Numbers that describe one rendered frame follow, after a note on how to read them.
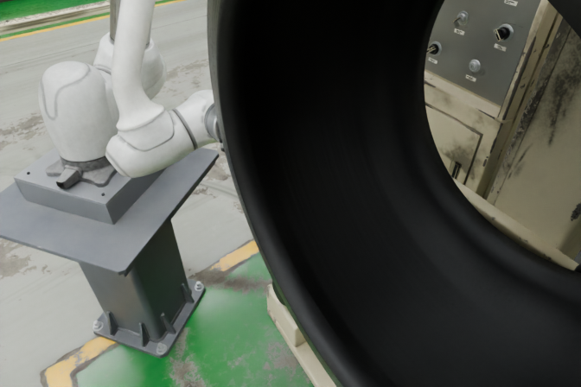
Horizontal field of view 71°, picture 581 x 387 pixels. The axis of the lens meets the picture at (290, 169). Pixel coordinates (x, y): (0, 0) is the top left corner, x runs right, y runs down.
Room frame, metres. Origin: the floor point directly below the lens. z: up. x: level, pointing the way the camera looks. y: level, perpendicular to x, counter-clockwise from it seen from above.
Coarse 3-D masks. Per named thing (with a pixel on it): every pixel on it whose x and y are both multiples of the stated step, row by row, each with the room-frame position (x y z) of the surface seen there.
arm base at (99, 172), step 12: (60, 156) 0.84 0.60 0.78; (48, 168) 0.83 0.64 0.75; (60, 168) 0.83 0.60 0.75; (72, 168) 0.80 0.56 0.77; (84, 168) 0.81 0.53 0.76; (96, 168) 0.82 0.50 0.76; (108, 168) 0.83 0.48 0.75; (60, 180) 0.77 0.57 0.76; (72, 180) 0.78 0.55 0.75; (84, 180) 0.80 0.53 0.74; (96, 180) 0.79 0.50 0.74; (108, 180) 0.80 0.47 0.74
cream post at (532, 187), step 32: (544, 64) 0.49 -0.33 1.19; (576, 64) 0.46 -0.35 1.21; (544, 96) 0.48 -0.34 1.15; (576, 96) 0.45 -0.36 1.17; (544, 128) 0.46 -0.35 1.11; (576, 128) 0.43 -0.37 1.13; (512, 160) 0.48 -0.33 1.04; (544, 160) 0.45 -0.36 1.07; (576, 160) 0.42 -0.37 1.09; (512, 192) 0.47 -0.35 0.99; (544, 192) 0.43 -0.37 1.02; (576, 192) 0.40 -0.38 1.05; (544, 224) 0.42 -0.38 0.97; (576, 224) 0.39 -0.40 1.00; (576, 256) 0.45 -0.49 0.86
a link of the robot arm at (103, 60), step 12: (120, 0) 1.00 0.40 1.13; (108, 36) 1.04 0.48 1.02; (108, 48) 1.01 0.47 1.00; (156, 48) 1.08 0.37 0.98; (96, 60) 1.02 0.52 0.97; (108, 60) 0.99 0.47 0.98; (144, 60) 1.01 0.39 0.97; (156, 60) 1.05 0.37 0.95; (108, 72) 0.98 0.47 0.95; (144, 72) 1.01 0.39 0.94; (156, 72) 1.06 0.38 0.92; (144, 84) 1.01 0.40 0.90; (156, 84) 1.07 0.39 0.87
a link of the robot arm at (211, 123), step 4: (212, 108) 0.73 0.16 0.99; (208, 112) 0.72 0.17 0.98; (212, 112) 0.71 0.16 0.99; (208, 116) 0.71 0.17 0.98; (212, 116) 0.70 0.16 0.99; (216, 116) 0.69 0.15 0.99; (208, 120) 0.71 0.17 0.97; (212, 120) 0.69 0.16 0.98; (216, 120) 0.69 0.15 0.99; (208, 124) 0.70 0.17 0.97; (212, 124) 0.69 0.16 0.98; (216, 124) 0.68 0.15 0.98; (208, 128) 0.70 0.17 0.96; (212, 128) 0.69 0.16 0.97; (216, 128) 0.68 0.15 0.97; (208, 132) 0.71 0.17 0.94; (212, 132) 0.69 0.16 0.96; (216, 132) 0.68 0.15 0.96; (212, 136) 0.71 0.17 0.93; (216, 136) 0.68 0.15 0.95
